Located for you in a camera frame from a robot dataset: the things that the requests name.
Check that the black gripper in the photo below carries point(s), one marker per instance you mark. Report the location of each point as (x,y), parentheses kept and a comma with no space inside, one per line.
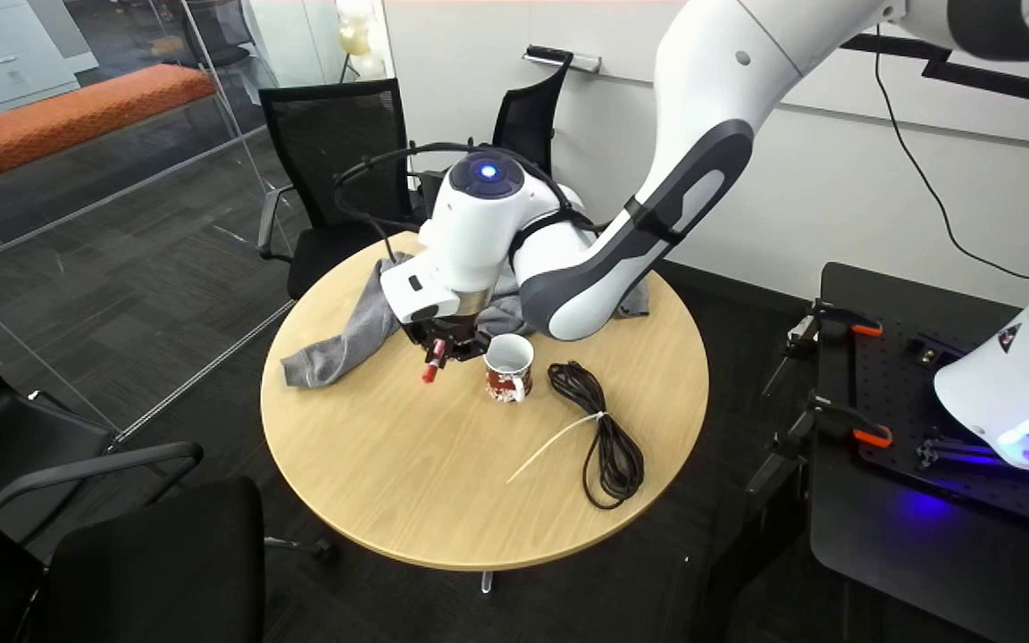
(456,328)

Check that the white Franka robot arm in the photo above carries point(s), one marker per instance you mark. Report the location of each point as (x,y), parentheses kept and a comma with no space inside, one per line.
(717,71)

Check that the red and white mug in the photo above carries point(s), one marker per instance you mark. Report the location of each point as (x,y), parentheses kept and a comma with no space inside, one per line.
(509,385)

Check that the grey sweater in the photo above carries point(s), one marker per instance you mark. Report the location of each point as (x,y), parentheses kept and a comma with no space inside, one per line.
(341,344)

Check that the white zip tie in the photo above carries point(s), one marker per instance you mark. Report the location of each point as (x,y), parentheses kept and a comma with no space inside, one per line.
(553,444)

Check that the black mesh office chair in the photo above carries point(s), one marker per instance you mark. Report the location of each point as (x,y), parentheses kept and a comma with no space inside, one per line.
(338,156)
(534,118)

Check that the metal table foot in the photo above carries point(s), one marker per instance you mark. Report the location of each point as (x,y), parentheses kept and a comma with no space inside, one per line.
(487,582)

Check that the glass partition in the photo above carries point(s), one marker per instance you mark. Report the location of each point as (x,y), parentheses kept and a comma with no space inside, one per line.
(210,83)

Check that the orange bench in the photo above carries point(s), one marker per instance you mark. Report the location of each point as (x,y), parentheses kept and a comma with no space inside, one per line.
(62,125)

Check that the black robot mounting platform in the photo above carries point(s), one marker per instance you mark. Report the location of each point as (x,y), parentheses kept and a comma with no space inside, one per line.
(894,548)

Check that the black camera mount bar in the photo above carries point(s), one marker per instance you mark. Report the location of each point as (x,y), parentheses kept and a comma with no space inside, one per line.
(992,79)

